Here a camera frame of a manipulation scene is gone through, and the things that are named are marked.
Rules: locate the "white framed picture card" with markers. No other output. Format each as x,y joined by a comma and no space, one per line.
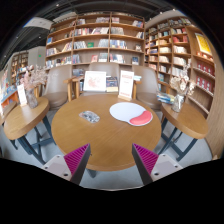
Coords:
95,81

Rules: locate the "left vase dried flowers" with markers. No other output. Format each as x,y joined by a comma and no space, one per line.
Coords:
34,76

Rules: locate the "white mouse pad red rest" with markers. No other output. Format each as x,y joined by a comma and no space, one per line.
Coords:
131,113

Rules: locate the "round wooden centre table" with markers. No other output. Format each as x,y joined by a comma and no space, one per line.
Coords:
110,139

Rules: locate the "wooden bookshelf far left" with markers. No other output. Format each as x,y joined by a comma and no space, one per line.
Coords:
18,66

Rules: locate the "stack of books right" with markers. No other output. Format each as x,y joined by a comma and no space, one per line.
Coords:
165,98

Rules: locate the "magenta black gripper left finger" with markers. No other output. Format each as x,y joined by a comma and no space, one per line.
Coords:
71,166

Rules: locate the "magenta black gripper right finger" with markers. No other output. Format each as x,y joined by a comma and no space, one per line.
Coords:
152,166

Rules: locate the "small white sign left table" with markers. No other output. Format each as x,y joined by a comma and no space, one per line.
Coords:
22,95

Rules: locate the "wooden bookshelf right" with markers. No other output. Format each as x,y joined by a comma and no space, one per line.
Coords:
170,44

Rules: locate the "white red table sign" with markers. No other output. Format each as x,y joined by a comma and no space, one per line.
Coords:
126,85

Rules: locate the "dark book on chair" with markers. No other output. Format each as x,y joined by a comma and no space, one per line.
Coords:
111,84

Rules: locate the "wooden bookshelf centre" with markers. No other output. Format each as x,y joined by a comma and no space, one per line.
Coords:
96,37

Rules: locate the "beige armchair right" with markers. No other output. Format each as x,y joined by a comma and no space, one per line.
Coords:
146,91

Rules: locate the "yellow poster on shelf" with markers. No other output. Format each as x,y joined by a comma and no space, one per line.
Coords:
203,45

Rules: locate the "beige armchair left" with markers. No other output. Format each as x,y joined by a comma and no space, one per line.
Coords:
56,89

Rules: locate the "round wooden table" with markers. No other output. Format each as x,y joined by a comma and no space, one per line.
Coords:
110,139
188,121
22,119

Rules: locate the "wooden bookshelf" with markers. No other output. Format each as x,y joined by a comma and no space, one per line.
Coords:
170,44
18,66
96,37

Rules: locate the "round wooden right table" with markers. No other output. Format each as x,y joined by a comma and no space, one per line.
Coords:
188,121

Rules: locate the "vase dried flowers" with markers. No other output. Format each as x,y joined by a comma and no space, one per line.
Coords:
184,86
34,76

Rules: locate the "round wooden left table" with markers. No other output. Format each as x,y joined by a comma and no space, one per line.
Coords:
22,119

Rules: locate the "patterned grey computer mouse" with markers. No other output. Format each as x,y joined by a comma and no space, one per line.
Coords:
90,116

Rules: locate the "right vase dried flowers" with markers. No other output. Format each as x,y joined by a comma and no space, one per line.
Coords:
184,86

